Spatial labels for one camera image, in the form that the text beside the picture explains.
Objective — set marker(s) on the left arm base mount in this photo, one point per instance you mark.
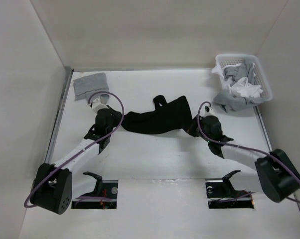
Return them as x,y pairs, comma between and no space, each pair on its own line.
91,191

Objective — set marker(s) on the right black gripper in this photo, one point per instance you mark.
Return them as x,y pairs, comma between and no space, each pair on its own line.
194,122

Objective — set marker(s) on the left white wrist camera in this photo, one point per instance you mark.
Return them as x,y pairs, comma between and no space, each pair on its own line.
97,105

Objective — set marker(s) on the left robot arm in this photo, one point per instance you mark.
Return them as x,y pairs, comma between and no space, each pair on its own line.
67,182

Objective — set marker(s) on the grey tank top in basket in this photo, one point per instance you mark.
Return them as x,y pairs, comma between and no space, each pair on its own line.
230,103

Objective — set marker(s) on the white tank top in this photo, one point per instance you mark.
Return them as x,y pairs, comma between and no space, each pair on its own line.
239,79

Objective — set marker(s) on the folded grey tank top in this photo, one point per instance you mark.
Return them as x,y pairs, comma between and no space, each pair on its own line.
85,87

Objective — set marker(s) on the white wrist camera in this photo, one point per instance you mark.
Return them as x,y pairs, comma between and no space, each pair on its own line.
209,111
97,105

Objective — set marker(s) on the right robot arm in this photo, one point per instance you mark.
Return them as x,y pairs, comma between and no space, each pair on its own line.
275,175

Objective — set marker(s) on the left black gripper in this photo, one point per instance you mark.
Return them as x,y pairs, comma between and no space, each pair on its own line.
117,115

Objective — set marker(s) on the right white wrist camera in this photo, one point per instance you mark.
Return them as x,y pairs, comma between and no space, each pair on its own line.
209,111

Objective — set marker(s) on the white plastic basket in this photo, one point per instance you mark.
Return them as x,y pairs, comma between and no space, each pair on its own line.
223,60

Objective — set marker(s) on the black tank top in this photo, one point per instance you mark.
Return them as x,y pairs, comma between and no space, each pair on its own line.
165,117

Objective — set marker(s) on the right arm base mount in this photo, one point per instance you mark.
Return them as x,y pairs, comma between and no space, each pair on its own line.
222,195

